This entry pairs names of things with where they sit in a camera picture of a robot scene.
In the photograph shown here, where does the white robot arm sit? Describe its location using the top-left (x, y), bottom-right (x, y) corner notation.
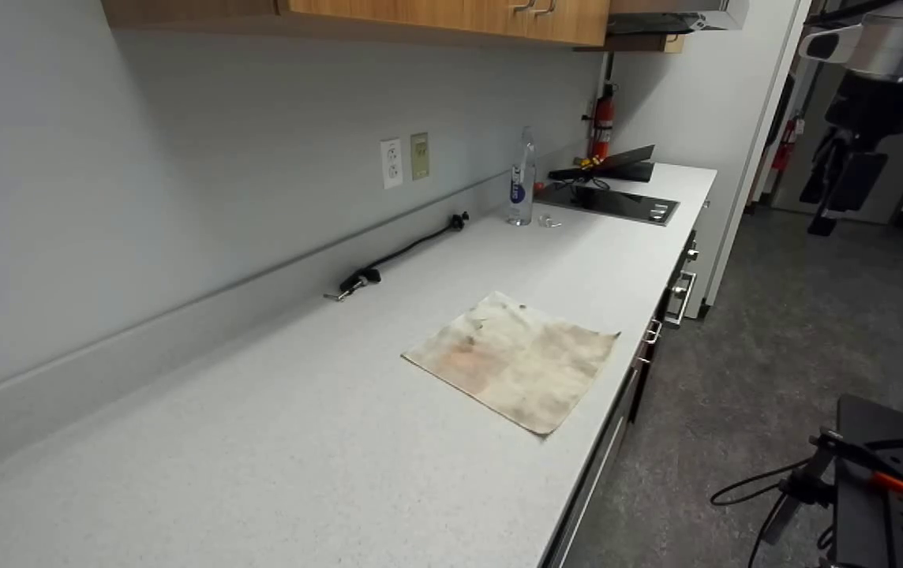
top-left (799, 0), bottom-right (903, 236)

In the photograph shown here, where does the black mounting table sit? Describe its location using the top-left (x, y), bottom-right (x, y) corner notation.
top-left (831, 395), bottom-right (903, 568)

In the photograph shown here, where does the beige wall plate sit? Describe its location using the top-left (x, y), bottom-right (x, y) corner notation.
top-left (410, 129), bottom-right (428, 178)

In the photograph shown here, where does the stainless steel sink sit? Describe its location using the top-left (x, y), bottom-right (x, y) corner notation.
top-left (536, 184), bottom-right (676, 224)

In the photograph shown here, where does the stained beige cloth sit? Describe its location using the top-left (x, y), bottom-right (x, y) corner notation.
top-left (404, 292), bottom-right (618, 437)

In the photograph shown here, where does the orange handled clamp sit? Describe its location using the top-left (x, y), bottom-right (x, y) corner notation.
top-left (812, 429), bottom-right (903, 494)

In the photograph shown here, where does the black power cable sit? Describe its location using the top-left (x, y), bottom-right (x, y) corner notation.
top-left (334, 211), bottom-right (474, 297)

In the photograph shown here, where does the red fire extinguisher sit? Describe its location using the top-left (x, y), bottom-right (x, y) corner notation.
top-left (587, 85), bottom-right (616, 161)

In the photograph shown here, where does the clear plastic water bottle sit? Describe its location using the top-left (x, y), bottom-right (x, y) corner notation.
top-left (509, 129), bottom-right (536, 227)

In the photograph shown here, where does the white wall outlet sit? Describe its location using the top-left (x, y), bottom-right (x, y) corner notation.
top-left (380, 137), bottom-right (404, 190)

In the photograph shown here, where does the wooden upper cabinet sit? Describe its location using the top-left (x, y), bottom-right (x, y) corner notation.
top-left (101, 0), bottom-right (685, 54)

